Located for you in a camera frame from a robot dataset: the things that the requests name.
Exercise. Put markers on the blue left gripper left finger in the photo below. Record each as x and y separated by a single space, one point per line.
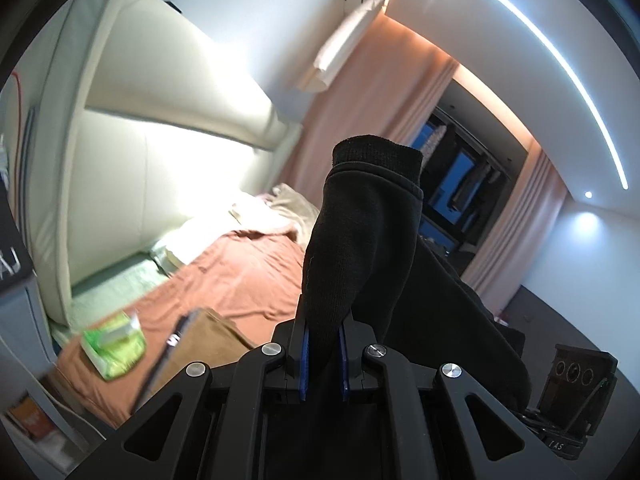
298 354

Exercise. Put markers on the pink curtain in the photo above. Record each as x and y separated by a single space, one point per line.
388 87

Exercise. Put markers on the black t-shirt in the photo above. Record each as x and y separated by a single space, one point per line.
366 259

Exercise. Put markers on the green wet wipes pack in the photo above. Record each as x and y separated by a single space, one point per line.
115 347

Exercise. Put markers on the brown bed blanket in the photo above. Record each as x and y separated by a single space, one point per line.
250 280

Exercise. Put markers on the dark window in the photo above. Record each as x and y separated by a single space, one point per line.
470 164

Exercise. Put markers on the cream padded headboard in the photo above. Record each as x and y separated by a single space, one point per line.
141 125

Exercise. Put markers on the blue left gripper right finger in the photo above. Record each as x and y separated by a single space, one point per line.
355 338

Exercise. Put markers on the white air conditioner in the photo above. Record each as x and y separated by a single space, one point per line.
359 15

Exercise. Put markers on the ceiling strip light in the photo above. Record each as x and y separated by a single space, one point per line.
571 80

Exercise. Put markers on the cream fleece blanket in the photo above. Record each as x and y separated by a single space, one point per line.
282 211

